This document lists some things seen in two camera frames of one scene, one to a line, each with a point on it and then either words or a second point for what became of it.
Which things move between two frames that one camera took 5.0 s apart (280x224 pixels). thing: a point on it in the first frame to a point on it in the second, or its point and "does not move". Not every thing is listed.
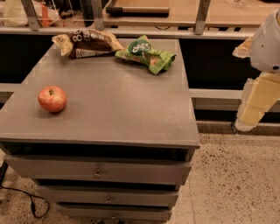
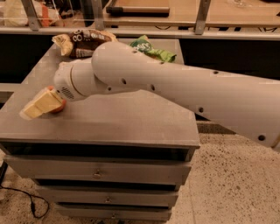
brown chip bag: (86, 42) does not move
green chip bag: (139, 50) does not move
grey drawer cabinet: (121, 148) does not move
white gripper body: (267, 46) to (62, 81)
